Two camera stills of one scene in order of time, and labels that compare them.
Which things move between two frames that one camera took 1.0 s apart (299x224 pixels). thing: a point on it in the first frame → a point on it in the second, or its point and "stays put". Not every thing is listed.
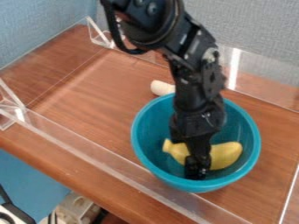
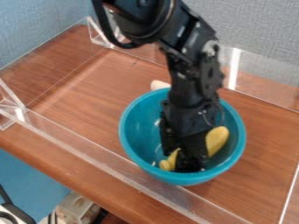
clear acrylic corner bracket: x=97 y=35 stays put
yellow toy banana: x=224 y=153 → x=215 y=142
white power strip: x=74 y=210 stays put
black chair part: x=9 y=205 stays put
